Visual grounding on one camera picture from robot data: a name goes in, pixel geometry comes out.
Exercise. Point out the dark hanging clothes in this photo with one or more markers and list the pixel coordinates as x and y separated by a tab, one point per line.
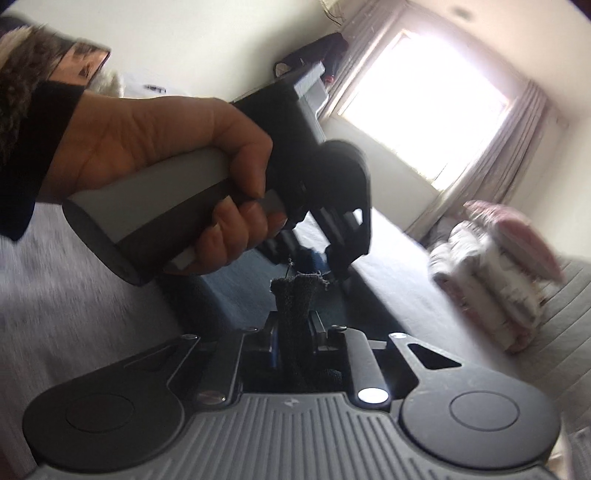
318	53

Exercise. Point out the person's left hand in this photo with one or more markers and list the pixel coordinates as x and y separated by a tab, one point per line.
152	134

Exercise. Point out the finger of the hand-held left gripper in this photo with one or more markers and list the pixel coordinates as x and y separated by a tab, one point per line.
341	249
281	247

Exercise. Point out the grey fleece blanket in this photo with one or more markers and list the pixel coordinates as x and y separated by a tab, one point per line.
69	300

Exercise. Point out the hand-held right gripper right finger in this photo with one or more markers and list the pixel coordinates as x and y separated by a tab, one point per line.
318	332

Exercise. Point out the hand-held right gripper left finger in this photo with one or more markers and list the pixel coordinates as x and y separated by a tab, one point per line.
274	346

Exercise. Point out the person's head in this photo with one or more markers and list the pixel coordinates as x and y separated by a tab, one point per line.
23	69

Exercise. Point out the pink velvet pillow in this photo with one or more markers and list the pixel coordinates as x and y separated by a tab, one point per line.
517	230

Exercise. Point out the dark blue jeans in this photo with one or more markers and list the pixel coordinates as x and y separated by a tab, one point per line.
295	295

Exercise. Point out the beige curtain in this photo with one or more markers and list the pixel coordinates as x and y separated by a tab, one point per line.
364	46
498	161

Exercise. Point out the grey quilted bedspread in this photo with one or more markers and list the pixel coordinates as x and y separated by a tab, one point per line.
563	332

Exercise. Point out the bright window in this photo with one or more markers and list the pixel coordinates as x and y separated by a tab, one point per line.
425	101

